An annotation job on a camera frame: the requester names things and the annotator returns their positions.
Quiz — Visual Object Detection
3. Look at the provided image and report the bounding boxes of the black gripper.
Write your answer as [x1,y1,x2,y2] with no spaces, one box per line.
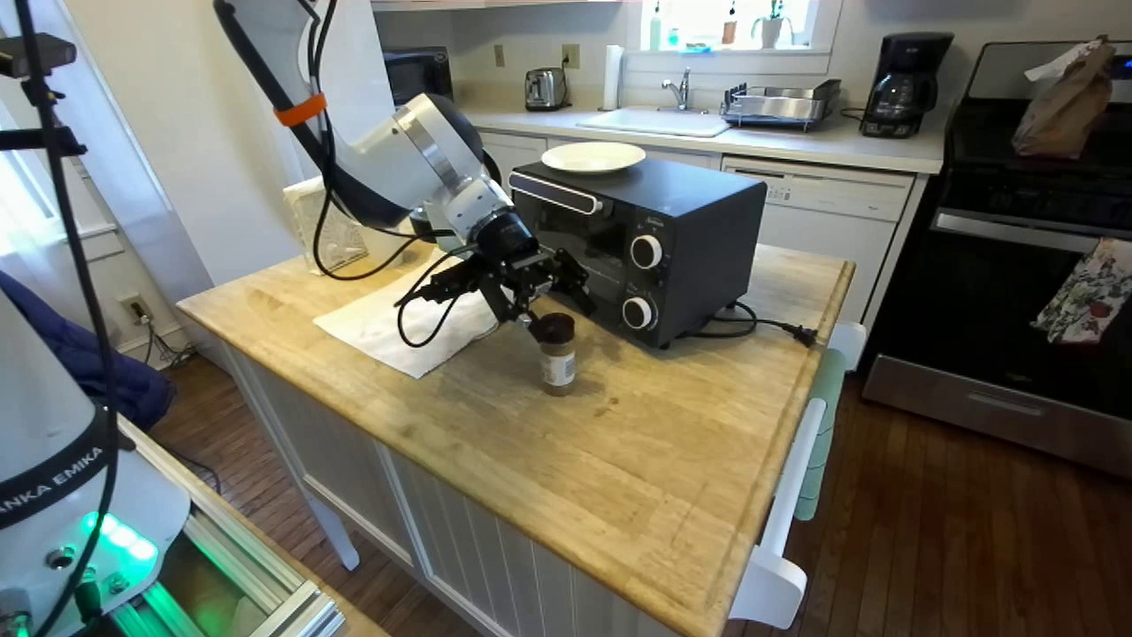
[474,235,602,341]

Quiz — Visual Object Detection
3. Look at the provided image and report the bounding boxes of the glass spice shaker black cap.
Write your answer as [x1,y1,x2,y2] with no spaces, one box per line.
[532,313,583,396]

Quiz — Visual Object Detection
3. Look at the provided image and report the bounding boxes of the white Franka robot base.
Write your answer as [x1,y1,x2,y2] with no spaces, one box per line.
[0,288,193,637]

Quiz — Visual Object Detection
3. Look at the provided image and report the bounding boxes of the white stained cloth towel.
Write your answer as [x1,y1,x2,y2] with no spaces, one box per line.
[312,267,504,383]

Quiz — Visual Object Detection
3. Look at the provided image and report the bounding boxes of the white paper towel roll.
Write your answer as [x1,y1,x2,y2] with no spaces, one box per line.
[596,41,629,116]

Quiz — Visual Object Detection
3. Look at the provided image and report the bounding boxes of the green hanging towel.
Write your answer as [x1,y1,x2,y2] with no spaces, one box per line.
[792,348,853,523]

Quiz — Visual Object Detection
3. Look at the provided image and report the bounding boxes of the white island towel bar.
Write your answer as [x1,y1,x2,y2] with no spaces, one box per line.
[724,319,871,635]

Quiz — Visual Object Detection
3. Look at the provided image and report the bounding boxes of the floral dish towel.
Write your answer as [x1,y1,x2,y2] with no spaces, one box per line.
[1030,237,1132,348]

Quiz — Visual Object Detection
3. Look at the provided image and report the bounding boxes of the white plate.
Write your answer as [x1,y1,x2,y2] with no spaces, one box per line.
[537,137,651,178]

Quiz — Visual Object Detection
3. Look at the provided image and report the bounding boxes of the black toaster oven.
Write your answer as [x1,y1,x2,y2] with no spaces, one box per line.
[504,156,772,353]

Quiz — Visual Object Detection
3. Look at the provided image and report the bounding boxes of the white kitchen sink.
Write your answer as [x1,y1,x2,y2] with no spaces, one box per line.
[580,106,732,143]

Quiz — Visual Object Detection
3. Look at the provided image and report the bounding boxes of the silver toaster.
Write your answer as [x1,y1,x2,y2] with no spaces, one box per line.
[521,65,574,116]

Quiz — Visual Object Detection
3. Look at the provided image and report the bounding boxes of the white butcher block kitchen island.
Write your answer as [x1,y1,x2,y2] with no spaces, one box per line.
[173,241,859,637]

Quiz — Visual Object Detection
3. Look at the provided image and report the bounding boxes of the chrome faucet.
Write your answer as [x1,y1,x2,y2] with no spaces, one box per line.
[657,66,699,116]

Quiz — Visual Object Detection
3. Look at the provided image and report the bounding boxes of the white napkin holder with napkins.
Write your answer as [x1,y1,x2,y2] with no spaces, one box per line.
[279,173,370,280]

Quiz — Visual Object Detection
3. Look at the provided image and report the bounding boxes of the black microwave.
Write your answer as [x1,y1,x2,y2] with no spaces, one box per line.
[382,47,455,110]

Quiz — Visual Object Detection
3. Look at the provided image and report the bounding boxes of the white kitchen counter cabinets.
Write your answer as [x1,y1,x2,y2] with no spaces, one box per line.
[462,106,953,328]

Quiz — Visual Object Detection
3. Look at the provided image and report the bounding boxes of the grey dish rack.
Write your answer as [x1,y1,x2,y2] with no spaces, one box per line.
[718,76,845,136]

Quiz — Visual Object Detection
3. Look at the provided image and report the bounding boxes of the white framed kitchen window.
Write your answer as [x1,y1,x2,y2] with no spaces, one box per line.
[632,0,845,61]

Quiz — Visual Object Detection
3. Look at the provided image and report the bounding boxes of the white bottle with plant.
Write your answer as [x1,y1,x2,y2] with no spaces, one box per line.
[753,0,792,52]

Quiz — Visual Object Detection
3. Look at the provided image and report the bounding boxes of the black coffee maker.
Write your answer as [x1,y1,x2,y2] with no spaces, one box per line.
[857,28,960,143]

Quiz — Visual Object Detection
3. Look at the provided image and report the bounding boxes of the blue cloth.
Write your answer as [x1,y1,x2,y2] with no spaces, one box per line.
[0,270,175,435]

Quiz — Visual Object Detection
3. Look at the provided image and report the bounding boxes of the black steel stove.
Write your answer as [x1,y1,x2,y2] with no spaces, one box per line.
[859,39,1132,483]

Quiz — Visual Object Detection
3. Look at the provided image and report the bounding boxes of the brown paper bag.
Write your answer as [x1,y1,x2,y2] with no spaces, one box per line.
[1009,33,1119,163]

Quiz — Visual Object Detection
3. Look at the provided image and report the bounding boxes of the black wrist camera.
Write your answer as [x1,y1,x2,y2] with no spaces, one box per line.
[397,257,487,314]

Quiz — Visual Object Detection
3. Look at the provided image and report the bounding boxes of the black oven power cord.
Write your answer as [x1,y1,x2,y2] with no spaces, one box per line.
[686,299,819,352]

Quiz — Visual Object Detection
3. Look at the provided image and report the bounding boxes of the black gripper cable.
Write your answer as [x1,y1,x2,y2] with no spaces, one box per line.
[306,173,497,353]

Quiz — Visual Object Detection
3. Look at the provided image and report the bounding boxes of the aluminium frame rails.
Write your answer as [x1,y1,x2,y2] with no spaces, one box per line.
[101,405,351,637]

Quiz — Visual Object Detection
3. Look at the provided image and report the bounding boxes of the white wall outlet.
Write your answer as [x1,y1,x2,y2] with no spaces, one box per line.
[116,291,154,333]

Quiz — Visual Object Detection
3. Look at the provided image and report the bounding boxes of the long black cable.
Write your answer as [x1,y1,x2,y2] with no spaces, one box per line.
[9,0,128,637]

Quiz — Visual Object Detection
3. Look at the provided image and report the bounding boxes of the black camera on tripod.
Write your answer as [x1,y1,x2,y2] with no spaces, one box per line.
[0,28,92,159]

